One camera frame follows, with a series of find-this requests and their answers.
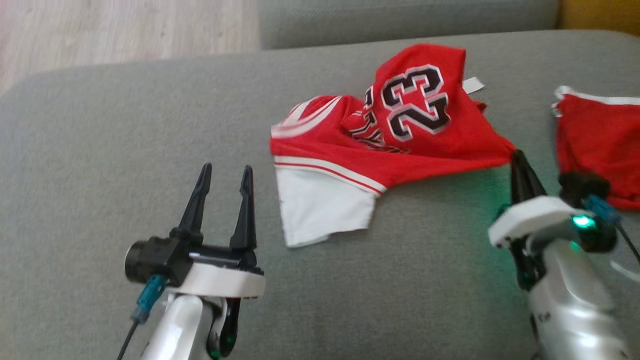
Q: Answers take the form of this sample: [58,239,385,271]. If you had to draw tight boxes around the yellow sofa back cushion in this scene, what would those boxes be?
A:
[558,0,640,37]

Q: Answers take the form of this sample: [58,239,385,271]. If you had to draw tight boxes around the grey sofa back cushion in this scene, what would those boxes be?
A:
[258,0,560,50]

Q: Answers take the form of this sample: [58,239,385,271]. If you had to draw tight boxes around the left camera cable blue plug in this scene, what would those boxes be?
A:
[116,274,167,360]

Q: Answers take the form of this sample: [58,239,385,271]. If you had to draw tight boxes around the red shorts white trim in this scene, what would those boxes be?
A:
[551,85,640,211]

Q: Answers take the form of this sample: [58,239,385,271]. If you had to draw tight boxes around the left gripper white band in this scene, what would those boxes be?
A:
[171,162,266,360]

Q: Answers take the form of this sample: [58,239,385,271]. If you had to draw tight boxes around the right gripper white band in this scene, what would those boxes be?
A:
[488,149,619,292]

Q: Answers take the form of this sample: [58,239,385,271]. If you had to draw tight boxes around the red basketball jersey number 23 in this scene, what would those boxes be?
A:
[269,43,516,249]

